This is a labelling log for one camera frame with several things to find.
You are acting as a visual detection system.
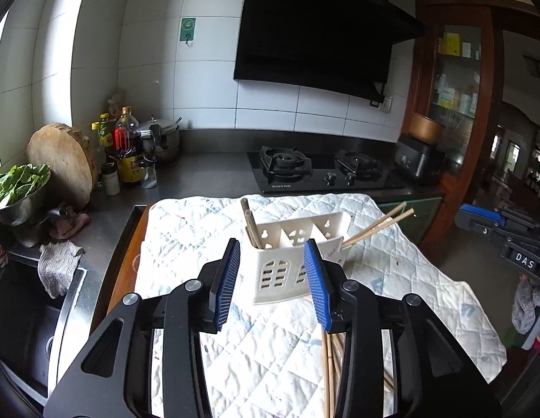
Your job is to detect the glass seasoning shaker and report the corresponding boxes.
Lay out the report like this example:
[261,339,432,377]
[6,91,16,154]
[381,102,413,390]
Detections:
[139,159,159,189]

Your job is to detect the steel bowl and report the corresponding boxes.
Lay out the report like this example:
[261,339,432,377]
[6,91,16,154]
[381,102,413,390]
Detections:
[0,174,53,228]

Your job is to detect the green wall hook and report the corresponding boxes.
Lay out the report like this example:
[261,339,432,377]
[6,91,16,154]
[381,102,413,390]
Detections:
[180,17,196,47]

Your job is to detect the copper pot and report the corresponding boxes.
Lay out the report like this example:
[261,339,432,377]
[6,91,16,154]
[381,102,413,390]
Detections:
[408,112,447,145]

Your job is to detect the green label bottle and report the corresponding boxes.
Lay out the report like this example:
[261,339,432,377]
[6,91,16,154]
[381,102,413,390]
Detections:
[99,113,118,163]

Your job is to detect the black range hood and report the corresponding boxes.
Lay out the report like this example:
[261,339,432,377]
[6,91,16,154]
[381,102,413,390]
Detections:
[233,0,425,100]

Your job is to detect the yellow box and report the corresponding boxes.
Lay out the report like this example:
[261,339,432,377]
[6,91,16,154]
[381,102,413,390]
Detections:
[440,32,461,55]

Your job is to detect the steel pressure cooker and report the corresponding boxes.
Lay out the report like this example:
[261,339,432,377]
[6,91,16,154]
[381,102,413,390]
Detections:
[138,115,182,167]

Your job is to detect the white seasoning shaker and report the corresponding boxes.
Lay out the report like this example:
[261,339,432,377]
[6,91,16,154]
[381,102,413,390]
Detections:
[101,162,121,196]

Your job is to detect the dark wooden chopstick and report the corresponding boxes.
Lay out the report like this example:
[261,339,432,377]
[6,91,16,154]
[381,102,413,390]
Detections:
[240,198,258,248]
[246,210,263,249]

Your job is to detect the white plastic utensil holder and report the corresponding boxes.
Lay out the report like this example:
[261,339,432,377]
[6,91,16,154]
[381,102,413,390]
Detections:
[251,211,354,305]

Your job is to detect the wooden glass cabinet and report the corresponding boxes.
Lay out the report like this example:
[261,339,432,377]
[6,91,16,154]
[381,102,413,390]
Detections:
[401,0,505,245]

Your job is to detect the yellow cap bottle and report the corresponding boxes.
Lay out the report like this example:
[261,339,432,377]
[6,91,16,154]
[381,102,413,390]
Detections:
[90,122,107,171]

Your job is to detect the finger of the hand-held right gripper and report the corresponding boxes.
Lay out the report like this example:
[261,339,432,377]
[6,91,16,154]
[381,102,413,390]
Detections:
[455,218,499,242]
[459,203,503,227]

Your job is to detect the black kitchen appliance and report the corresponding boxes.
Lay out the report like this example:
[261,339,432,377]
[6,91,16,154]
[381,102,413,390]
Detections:
[393,134,437,184]

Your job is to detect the steel sink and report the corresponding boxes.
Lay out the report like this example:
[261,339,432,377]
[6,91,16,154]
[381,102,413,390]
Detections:
[0,261,88,403]

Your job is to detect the white quilted cloth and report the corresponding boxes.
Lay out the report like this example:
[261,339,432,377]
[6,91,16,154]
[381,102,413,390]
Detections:
[139,192,508,418]

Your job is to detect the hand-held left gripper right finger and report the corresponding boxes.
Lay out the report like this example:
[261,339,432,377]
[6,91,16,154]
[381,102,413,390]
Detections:
[304,239,503,418]

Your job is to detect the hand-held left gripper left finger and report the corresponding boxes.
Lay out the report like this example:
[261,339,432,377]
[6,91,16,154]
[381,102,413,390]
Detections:
[43,239,241,418]

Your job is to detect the black gas stove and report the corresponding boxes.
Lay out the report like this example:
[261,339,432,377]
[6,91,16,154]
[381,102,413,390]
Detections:
[246,146,405,196]

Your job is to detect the green cabinet door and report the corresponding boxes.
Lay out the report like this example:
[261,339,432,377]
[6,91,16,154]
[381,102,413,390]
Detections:
[378,196,445,245]

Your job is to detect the wooden tray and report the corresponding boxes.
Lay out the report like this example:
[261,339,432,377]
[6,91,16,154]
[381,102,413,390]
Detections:
[93,204,151,329]

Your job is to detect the pink rag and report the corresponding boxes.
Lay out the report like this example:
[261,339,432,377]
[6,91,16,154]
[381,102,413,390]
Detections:
[50,204,91,240]

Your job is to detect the green leafy vegetables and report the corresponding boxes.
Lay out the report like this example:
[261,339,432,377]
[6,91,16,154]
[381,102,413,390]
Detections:
[0,163,52,209]

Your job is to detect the round wooden cutting board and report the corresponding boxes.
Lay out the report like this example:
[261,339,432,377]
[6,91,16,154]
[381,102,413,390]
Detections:
[26,122,99,210]

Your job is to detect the large soy sauce bottle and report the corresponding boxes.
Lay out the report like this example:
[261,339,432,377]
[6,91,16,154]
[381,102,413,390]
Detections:
[114,106,144,186]

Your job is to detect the grey knitted dishcloth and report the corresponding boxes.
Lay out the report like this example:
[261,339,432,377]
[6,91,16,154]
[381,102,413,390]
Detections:
[38,240,86,299]

